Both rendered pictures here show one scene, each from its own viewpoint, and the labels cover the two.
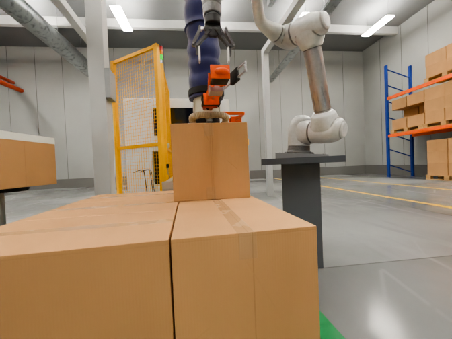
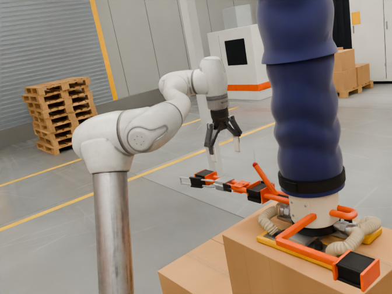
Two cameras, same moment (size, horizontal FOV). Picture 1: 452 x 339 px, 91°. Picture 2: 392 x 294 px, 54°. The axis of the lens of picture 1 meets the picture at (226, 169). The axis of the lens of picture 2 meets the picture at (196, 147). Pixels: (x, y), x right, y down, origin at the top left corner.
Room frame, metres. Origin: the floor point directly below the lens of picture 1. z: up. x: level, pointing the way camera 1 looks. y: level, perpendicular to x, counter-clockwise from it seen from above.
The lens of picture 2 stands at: (2.43, -0.80, 1.73)
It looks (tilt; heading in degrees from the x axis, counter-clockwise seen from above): 16 degrees down; 153
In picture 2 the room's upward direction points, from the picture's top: 10 degrees counter-clockwise
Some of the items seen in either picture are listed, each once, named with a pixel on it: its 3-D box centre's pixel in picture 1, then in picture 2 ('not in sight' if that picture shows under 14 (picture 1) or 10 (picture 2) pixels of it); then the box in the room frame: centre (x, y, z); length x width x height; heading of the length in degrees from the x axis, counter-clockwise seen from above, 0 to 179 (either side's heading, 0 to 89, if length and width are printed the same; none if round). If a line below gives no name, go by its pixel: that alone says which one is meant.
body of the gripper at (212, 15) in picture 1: (212, 26); (220, 118); (1.07, 0.03, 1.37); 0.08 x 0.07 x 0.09; 99
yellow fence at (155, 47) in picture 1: (137, 141); not in sight; (2.71, 1.05, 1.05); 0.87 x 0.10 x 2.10; 62
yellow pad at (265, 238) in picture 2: not in sight; (301, 242); (1.49, 0.02, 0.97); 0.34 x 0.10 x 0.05; 10
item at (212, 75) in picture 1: (218, 75); (206, 177); (0.88, 0.01, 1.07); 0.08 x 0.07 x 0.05; 10
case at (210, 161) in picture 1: (208, 162); (318, 282); (1.46, 0.11, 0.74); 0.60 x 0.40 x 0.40; 6
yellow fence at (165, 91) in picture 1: (168, 146); not in sight; (3.52, 0.89, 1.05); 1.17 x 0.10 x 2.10; 10
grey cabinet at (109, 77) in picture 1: (110, 85); not in sight; (2.42, 1.20, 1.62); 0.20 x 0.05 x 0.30; 10
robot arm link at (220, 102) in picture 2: (212, 11); (217, 101); (1.07, 0.03, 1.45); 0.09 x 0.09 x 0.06
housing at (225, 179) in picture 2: (215, 89); (224, 184); (1.02, 0.03, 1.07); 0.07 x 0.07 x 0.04; 10
